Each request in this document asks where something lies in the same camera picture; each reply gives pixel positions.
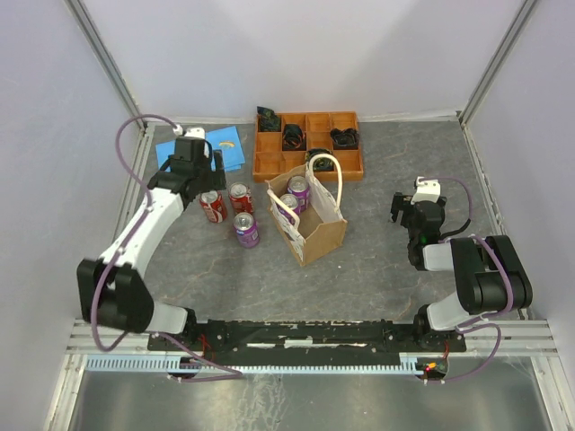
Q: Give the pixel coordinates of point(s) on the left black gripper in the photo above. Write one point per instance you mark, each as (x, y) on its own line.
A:
(216, 179)

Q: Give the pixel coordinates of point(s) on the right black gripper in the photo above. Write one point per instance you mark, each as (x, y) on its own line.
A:
(401, 200)

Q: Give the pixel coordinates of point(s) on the red cola can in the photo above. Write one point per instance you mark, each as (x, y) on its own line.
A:
(214, 206)
(241, 198)

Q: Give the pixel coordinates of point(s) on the purple can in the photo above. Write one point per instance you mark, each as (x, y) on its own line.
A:
(291, 201)
(246, 230)
(300, 188)

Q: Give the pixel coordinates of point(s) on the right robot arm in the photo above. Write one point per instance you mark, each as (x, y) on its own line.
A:
(490, 279)

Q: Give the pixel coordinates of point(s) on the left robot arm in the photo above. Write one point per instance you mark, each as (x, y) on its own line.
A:
(111, 288)

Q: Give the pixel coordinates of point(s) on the brown canvas bag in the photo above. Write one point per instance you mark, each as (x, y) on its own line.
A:
(320, 228)

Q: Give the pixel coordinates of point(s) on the blue printed folded cloth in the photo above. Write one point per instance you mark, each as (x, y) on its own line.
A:
(226, 140)

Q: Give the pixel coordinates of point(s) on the orange wooden divided tray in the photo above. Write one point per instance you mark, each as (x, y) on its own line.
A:
(272, 156)

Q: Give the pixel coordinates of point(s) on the purple can back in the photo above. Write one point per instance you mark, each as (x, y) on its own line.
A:
(300, 188)

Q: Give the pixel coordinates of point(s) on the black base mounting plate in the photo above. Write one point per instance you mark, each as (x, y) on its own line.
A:
(315, 343)

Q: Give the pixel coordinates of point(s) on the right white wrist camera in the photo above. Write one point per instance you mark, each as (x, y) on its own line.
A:
(426, 190)

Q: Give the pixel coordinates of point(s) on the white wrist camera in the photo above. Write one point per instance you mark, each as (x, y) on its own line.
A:
(189, 133)
(426, 190)

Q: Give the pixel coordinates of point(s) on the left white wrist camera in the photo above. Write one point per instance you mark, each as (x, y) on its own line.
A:
(189, 133)

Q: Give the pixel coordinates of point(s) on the aluminium frame rail front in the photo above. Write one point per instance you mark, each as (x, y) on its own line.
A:
(517, 339)

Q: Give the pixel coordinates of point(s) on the blue slotted cable duct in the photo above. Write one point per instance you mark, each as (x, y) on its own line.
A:
(174, 365)

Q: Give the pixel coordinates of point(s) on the left aluminium corner post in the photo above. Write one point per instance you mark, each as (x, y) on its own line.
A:
(86, 23)

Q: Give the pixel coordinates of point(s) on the aluminium corner post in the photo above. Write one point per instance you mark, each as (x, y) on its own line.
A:
(511, 36)
(86, 23)

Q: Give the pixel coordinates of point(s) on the right aluminium corner post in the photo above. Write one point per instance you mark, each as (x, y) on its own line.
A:
(511, 36)

